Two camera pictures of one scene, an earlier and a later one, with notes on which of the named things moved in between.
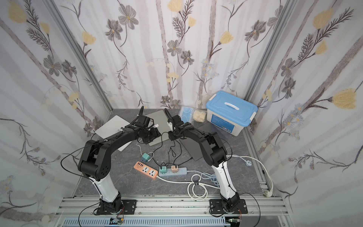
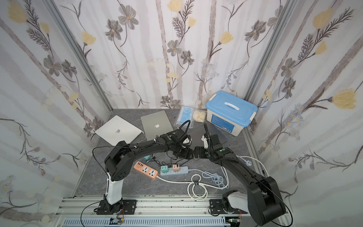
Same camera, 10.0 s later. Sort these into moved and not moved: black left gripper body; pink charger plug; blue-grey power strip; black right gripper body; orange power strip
Moved: black left gripper body; black right gripper body
Not moved: orange power strip; pink charger plug; blue-grey power strip
